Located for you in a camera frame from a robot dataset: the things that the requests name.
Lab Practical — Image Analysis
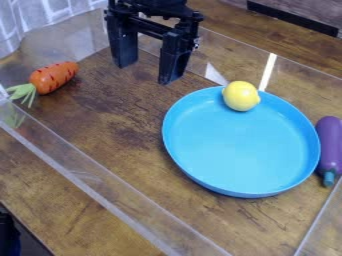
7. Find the orange toy carrot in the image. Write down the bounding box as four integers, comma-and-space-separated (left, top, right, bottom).
5, 61, 78, 106

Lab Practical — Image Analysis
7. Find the blue round tray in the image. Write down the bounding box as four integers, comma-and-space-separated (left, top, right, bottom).
161, 87, 320, 198

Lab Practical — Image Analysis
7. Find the dark wooden furniture edge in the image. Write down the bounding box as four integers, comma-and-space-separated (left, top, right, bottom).
247, 0, 342, 38

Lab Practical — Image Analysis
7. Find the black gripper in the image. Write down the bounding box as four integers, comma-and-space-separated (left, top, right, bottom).
104, 0, 204, 85

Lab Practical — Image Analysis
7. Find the white patterned curtain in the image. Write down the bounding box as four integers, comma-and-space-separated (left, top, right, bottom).
0, 0, 108, 59

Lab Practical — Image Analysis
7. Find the purple toy eggplant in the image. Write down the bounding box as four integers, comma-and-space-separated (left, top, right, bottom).
315, 116, 342, 187

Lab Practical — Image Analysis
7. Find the yellow toy lemon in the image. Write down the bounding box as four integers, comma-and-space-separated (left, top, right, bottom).
221, 81, 260, 112

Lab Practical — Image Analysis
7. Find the clear acrylic enclosure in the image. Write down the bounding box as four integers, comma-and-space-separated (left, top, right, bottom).
0, 1, 342, 256

